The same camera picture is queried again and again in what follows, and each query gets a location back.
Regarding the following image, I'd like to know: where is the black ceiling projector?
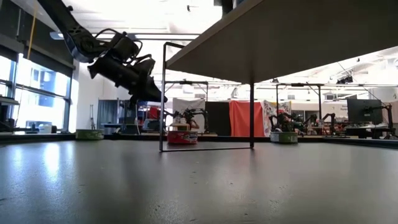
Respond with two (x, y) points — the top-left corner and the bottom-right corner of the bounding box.
(335, 75), (354, 85)

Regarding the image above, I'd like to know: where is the grey curtain panel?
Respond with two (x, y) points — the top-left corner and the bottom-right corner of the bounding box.
(96, 98), (119, 130)

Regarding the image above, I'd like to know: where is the black table mat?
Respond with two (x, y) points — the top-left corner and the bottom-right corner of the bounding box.
(0, 139), (398, 224)

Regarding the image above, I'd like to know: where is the black lab monitor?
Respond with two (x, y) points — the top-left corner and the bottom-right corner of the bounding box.
(347, 98), (384, 126)

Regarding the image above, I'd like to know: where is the black divider panel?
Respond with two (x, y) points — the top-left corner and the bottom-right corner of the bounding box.
(205, 101), (231, 137)

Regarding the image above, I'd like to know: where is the green label seafood can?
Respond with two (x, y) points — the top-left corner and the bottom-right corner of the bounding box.
(269, 131), (299, 144)
(75, 129), (105, 141)

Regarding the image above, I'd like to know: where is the red lab cart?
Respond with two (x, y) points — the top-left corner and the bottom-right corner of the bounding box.
(147, 105), (162, 121)

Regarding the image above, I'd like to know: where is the dark lab table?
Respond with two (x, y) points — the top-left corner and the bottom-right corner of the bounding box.
(345, 124), (398, 140)

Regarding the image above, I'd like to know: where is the red label seafood can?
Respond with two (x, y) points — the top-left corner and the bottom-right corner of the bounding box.
(167, 130), (199, 145)

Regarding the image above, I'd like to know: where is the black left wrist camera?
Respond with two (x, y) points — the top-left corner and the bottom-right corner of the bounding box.
(107, 30), (141, 62)

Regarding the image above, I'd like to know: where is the orange hanging cloth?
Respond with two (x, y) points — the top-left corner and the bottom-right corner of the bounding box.
(229, 100), (266, 138)

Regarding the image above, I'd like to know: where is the white hanging cloth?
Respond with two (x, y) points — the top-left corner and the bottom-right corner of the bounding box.
(172, 98), (206, 134)

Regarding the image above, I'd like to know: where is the floral hanging cloth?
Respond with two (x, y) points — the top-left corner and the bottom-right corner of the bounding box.
(262, 99), (292, 138)

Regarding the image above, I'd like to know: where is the blue storage bin rack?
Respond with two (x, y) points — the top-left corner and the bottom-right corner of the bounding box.
(123, 98), (149, 134)

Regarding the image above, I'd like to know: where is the small wooden stand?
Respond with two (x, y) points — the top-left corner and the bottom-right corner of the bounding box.
(172, 121), (191, 134)

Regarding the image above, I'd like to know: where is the dark window blind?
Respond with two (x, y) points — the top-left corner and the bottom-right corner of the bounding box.
(0, 30), (76, 72)

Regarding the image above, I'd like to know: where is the black lab rig frame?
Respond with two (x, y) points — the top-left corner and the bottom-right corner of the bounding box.
(275, 82), (324, 127)
(162, 80), (209, 134)

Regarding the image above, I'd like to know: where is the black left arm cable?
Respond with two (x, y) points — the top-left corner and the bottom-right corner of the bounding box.
(92, 27), (153, 65)

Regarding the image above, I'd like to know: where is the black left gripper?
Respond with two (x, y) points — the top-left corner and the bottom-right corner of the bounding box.
(88, 55), (168, 104)

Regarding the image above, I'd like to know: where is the long ceiling light fixture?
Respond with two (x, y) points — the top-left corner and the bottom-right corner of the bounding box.
(49, 30), (76, 41)

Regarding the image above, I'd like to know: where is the yellow hanging strap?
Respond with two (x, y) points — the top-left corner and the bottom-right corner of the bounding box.
(25, 2), (39, 60)

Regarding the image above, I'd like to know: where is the large glass window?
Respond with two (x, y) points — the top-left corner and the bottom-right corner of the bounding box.
(0, 53), (73, 134)

